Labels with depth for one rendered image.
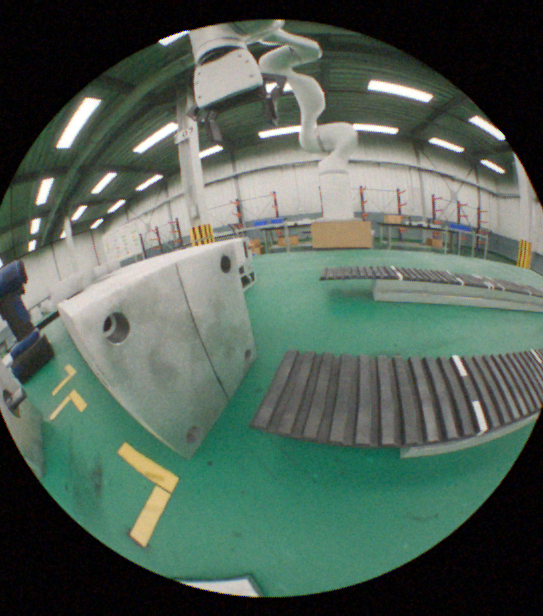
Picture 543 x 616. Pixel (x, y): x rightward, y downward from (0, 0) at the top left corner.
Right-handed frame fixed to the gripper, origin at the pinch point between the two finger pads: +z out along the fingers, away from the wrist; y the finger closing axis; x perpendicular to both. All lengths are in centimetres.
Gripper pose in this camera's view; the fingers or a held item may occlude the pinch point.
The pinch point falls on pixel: (241, 127)
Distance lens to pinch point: 32.1
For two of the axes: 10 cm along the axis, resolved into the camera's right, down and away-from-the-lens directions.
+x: 2.4, -6.3, 7.3
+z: 2.0, 7.7, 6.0
